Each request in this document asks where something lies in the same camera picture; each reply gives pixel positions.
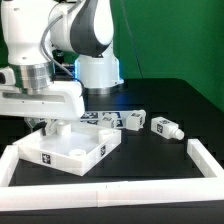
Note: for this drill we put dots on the white fiducial marker sheet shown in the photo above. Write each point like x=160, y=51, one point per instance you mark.
x=93, y=117

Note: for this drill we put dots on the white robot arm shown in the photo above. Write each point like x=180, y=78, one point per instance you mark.
x=57, y=50

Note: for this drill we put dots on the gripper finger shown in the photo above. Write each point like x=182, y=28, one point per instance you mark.
x=49, y=128
x=35, y=123

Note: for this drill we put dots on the white U-shaped fence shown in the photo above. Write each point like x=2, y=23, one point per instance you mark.
x=209, y=187

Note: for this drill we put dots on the white square tabletop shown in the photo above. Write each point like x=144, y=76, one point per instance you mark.
x=72, y=147

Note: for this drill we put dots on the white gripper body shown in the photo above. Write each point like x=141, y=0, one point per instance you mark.
x=61, y=100

